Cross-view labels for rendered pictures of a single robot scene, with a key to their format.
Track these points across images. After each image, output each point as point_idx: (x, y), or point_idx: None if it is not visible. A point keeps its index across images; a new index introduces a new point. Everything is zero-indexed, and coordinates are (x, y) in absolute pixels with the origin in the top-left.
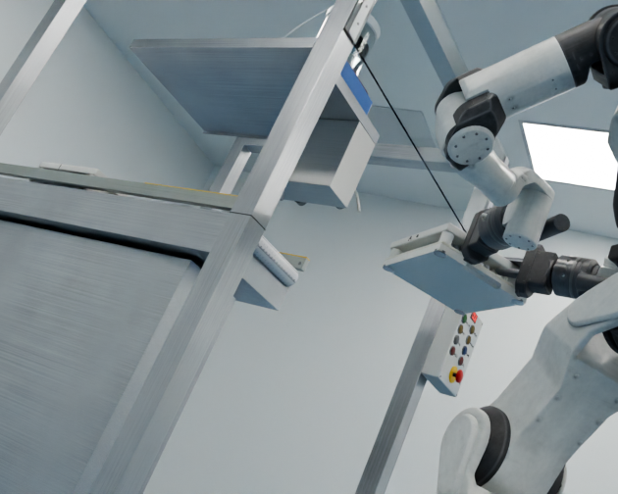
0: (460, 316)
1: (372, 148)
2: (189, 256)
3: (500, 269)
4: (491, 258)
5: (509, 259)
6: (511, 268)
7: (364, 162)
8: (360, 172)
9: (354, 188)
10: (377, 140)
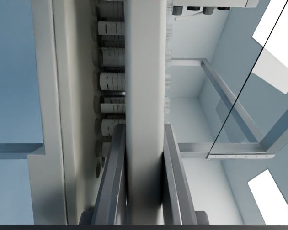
0: None
1: (240, 3)
2: None
3: (121, 134)
4: (126, 66)
5: (168, 150)
6: (137, 172)
7: (223, 0)
8: (211, 1)
9: (193, 3)
10: (250, 6)
